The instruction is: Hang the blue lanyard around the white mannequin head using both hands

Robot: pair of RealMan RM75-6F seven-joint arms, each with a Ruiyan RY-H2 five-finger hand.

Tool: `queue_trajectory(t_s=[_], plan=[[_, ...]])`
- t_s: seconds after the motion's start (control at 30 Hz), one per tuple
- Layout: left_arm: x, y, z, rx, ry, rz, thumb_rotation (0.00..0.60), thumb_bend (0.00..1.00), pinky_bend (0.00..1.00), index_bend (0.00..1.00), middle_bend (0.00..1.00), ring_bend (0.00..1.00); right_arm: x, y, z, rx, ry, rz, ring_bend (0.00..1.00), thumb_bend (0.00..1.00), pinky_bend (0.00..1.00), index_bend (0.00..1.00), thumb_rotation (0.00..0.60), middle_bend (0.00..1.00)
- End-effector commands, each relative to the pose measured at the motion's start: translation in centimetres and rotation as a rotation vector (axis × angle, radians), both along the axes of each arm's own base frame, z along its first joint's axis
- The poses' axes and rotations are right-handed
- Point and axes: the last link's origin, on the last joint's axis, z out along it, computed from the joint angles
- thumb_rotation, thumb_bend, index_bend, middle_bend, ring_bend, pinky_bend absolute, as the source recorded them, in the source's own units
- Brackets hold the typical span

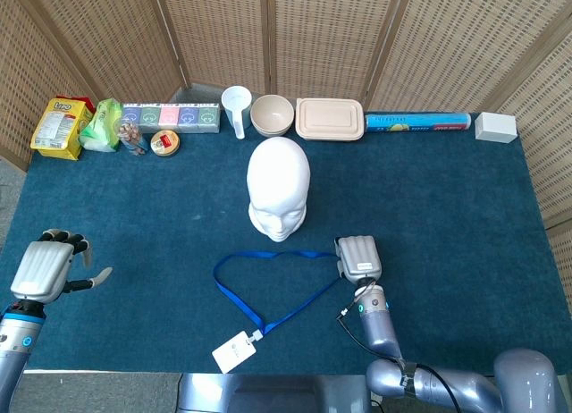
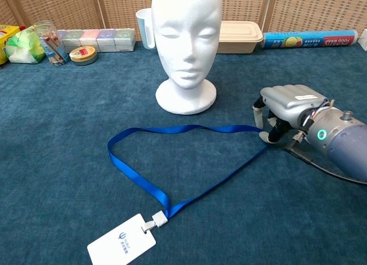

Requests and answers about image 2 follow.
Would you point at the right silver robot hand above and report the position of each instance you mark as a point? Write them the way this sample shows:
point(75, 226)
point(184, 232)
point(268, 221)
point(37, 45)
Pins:
point(289, 98)

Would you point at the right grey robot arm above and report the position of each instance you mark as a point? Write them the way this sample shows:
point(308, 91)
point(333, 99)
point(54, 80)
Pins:
point(344, 141)

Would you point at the beige lidded lunch box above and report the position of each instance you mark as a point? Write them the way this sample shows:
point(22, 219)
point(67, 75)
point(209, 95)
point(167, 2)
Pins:
point(241, 37)

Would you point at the white cardboard box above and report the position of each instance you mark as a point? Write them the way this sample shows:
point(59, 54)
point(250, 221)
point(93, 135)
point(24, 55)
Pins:
point(363, 39)

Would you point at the white foam mannequin head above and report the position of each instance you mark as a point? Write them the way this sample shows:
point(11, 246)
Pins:
point(186, 47)

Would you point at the white measuring cup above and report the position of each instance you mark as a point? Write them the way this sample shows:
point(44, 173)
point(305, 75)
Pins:
point(143, 27)

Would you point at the green small box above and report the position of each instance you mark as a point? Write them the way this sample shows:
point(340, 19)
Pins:
point(73, 38)
point(124, 39)

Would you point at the purple small box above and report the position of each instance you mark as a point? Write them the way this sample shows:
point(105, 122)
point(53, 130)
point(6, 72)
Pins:
point(106, 39)

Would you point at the pink small box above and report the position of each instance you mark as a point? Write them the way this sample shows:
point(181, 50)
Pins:
point(89, 38)

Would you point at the round tin yellow lid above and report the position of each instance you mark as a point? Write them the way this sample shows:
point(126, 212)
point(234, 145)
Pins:
point(83, 55)

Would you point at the lavender small box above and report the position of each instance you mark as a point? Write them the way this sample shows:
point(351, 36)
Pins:
point(61, 35)

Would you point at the dark teal table cloth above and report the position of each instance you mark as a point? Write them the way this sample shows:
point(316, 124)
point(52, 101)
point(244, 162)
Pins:
point(57, 161)

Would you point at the clear jar with sticks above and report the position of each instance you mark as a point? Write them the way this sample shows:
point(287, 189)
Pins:
point(53, 47)

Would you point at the wicker folding screen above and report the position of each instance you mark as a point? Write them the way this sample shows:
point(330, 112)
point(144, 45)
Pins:
point(57, 7)

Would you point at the green white tissue pack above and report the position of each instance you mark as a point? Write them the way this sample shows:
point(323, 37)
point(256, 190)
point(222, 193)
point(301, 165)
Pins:
point(23, 48)

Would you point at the red snack pack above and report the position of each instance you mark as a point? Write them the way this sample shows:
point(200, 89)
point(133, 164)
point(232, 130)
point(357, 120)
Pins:
point(22, 28)

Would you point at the yellow snack bag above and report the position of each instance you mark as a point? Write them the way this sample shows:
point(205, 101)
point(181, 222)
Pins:
point(5, 38)

